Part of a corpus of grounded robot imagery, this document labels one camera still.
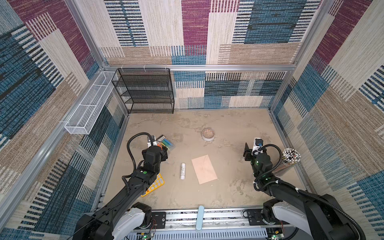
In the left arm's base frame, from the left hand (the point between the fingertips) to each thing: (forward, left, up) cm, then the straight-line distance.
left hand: (157, 145), depth 83 cm
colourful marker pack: (+12, +1, -15) cm, 19 cm away
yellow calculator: (-15, 0, -15) cm, 21 cm away
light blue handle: (-36, -22, -13) cm, 44 cm away
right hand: (+1, -53, -3) cm, 53 cm away
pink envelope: (-8, -26, -15) cm, 31 cm away
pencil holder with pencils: (-10, -67, +4) cm, 68 cm away
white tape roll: (+17, -30, -14) cm, 38 cm away
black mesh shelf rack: (+44, +13, +3) cm, 46 cm away
